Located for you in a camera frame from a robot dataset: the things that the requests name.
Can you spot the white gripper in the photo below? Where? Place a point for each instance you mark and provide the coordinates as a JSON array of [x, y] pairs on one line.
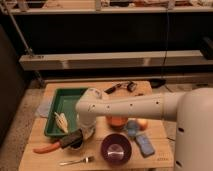
[[87, 124]]

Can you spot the dark chalkboard eraser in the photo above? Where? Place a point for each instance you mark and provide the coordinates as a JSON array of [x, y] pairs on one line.
[[72, 138]]

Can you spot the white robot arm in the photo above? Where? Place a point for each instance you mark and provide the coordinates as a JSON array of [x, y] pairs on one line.
[[192, 110]]

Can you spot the small metal cup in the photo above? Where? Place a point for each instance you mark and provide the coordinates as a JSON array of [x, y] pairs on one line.
[[76, 146]]

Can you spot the blue plastic cup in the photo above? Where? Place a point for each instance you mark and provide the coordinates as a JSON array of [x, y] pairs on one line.
[[132, 128]]

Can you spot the corn cob with husk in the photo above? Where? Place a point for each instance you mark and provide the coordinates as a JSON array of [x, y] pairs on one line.
[[61, 122]]

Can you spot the orange bowl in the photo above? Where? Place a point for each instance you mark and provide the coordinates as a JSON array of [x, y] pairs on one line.
[[116, 123]]

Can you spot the green plastic tray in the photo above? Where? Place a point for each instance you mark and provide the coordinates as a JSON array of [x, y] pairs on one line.
[[64, 101]]

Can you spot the black marker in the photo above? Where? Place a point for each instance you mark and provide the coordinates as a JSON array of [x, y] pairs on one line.
[[112, 89]]

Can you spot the silver fork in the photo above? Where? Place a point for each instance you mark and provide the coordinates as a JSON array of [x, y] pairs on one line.
[[84, 160]]

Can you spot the purple bowl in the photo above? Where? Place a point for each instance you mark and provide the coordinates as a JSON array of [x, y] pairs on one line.
[[116, 149]]

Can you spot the clear plastic bag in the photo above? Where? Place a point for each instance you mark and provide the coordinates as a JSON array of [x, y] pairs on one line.
[[43, 109]]

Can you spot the peach apple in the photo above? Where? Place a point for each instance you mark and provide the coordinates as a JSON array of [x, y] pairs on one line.
[[143, 124]]

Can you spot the orange carrot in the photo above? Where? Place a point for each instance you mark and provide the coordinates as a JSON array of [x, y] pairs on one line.
[[47, 149]]

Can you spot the blue sponge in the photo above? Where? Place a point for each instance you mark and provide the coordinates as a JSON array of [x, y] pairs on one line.
[[145, 145]]

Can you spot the metal shelf rack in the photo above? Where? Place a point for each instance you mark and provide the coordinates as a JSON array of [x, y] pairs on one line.
[[166, 45]]

